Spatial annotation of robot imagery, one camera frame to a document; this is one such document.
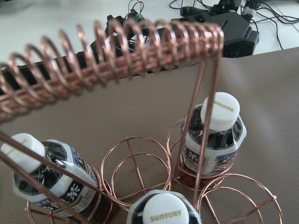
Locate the tea bottle white cap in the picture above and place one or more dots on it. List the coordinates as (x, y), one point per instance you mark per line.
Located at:
(162, 207)

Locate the black hand-held gripper device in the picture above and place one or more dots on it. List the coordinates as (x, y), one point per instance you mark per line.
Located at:
(222, 28)

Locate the copper wire bottle rack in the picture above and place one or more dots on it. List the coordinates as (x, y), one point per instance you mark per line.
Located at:
(43, 80)

